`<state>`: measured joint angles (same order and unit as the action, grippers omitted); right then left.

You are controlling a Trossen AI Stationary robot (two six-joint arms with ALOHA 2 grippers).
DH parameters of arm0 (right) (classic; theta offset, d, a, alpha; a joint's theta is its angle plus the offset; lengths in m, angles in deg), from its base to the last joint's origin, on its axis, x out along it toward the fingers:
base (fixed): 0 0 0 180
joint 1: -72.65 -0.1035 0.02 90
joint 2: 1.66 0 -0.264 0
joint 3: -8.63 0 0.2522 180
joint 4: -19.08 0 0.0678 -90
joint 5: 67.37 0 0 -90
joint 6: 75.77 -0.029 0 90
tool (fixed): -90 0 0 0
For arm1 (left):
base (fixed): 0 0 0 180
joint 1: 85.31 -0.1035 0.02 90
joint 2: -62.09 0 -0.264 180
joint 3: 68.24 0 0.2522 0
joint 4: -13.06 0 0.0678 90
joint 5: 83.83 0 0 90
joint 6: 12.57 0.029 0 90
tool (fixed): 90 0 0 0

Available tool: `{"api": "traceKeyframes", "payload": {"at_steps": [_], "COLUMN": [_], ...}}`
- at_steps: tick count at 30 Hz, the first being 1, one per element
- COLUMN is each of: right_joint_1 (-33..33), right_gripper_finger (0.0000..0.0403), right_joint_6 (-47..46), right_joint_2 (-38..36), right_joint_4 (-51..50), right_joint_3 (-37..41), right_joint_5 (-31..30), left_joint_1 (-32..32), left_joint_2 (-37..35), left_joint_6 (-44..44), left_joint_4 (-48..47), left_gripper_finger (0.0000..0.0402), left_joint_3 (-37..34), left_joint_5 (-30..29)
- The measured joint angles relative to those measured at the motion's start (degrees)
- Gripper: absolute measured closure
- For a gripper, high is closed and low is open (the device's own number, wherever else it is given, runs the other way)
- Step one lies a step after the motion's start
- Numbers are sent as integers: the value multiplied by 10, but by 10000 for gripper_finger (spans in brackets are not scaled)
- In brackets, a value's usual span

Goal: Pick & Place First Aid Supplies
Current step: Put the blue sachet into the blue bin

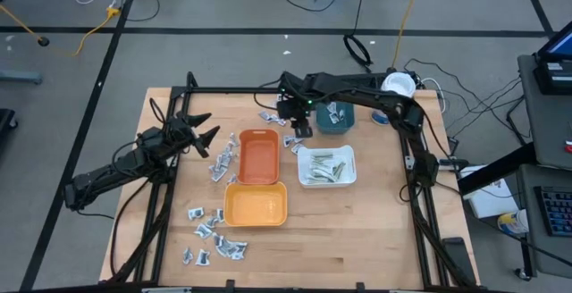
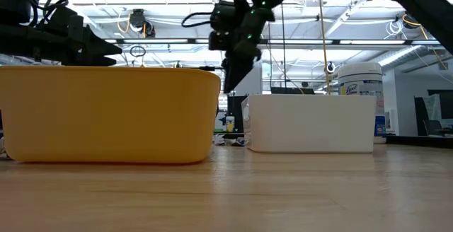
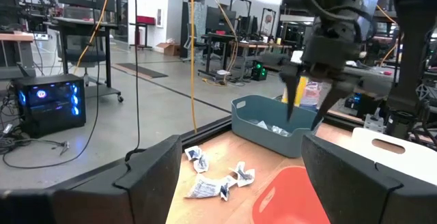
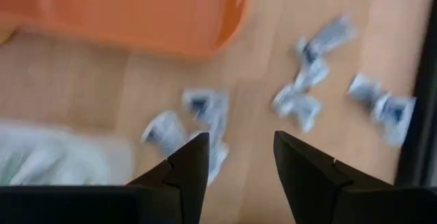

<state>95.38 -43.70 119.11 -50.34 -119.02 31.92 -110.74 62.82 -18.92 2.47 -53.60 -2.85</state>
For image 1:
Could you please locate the wipes canister with yellow label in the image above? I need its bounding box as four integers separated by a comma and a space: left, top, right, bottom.
497, 209, 529, 236

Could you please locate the black flat pad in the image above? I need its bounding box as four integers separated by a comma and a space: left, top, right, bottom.
441, 237, 477, 288

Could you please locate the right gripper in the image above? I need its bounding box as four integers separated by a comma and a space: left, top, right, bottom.
279, 88, 316, 138

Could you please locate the black hanging coiled cable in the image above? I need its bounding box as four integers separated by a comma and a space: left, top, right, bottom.
342, 0, 373, 69

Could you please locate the yellow plastic bin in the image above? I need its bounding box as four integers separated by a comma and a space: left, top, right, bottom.
223, 180, 289, 229

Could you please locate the white plastic bin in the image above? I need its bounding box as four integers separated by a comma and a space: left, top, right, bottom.
297, 144, 358, 189

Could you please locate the dark orange plastic bin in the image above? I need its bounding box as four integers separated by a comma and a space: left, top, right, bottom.
235, 128, 282, 186

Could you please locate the grey desk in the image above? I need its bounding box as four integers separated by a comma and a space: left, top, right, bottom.
517, 163, 572, 280

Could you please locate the teal plastic bin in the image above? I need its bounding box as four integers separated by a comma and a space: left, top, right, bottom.
315, 99, 356, 135

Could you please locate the yellow extension cable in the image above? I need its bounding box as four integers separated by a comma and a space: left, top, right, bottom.
0, 4, 122, 57

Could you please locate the grey cart top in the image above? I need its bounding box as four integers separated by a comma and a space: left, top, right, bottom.
517, 54, 572, 172

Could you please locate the grey metal bar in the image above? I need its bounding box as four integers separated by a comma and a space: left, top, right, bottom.
0, 70, 44, 86

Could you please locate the keyboard with coloured keys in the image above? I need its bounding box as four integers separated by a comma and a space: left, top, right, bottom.
534, 185, 572, 237

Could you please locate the white disinfecting wipes canister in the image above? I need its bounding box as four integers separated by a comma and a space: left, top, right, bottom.
369, 71, 417, 127

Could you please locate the black aluminium table frame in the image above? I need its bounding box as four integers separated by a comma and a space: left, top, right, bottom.
100, 71, 482, 293

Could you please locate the black laptop base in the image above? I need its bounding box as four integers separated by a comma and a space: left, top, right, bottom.
533, 59, 572, 96

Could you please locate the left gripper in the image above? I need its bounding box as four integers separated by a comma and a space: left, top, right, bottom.
154, 112, 221, 158

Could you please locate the black cable along frame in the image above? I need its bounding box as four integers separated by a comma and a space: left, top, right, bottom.
109, 179, 151, 280

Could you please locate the white box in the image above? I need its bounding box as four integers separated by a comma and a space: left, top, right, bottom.
458, 165, 519, 220

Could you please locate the black caster base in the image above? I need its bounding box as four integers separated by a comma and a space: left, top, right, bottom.
0, 108, 19, 134

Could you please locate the black diagonal beam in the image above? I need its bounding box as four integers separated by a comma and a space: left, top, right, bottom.
458, 143, 537, 196

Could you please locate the laptop screen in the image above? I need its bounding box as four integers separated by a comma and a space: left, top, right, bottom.
535, 31, 572, 62

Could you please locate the white cable loop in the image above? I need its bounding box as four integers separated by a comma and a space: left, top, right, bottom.
419, 77, 447, 114

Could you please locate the yellow hanging cable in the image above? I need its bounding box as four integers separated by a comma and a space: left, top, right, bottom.
391, 0, 425, 71

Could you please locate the black cable bundle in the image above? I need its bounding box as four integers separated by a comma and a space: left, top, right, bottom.
401, 58, 526, 145

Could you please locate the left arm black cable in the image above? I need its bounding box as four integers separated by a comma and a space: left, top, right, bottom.
148, 97, 165, 125

